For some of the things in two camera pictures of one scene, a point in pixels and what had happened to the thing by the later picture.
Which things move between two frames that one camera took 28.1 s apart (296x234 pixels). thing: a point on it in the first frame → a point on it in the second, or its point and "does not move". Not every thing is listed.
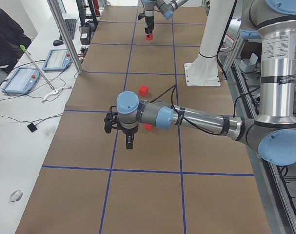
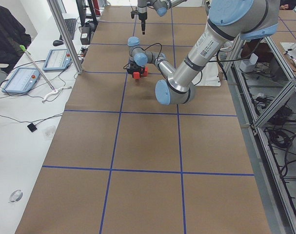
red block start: x=143 y=90 → x=145 y=73
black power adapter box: x=85 y=36 does not move
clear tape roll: x=15 y=196 does not move
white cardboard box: x=248 y=65 does not move
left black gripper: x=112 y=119 → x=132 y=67
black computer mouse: x=57 y=43 does not move
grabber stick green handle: x=53 y=91 does not move
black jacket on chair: x=7 y=37 does not move
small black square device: x=32 y=127 does not move
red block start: x=148 y=127 → x=136 y=75
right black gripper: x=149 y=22 → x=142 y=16
